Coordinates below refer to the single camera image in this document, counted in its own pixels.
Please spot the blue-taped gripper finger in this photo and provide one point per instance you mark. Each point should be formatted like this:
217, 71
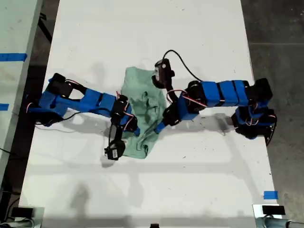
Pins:
162, 130
161, 127
137, 132

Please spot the pale green T-shirt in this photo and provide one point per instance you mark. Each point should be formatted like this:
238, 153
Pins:
140, 95

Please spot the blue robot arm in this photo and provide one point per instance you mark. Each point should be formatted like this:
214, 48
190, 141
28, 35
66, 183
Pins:
225, 92
95, 101

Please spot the small black object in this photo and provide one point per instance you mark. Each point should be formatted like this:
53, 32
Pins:
154, 225

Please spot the black table clamp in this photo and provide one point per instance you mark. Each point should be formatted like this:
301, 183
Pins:
270, 135

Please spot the square blue tape patch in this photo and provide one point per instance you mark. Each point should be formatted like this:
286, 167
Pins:
270, 195

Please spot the black metal bar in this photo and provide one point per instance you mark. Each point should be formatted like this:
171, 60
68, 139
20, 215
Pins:
46, 28

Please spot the short blue tape strip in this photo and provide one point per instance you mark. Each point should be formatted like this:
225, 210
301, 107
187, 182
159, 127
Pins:
4, 107

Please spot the long blue tape strip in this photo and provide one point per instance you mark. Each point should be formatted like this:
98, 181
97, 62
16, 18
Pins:
14, 57

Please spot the small black box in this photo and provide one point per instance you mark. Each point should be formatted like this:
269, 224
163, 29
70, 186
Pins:
273, 210
22, 212

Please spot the pale side table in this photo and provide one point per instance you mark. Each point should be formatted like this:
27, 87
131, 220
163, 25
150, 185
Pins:
14, 28

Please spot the black camera stalk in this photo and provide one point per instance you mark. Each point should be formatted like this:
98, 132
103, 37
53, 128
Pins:
171, 95
116, 134

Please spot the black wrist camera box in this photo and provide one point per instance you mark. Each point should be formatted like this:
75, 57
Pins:
164, 73
116, 152

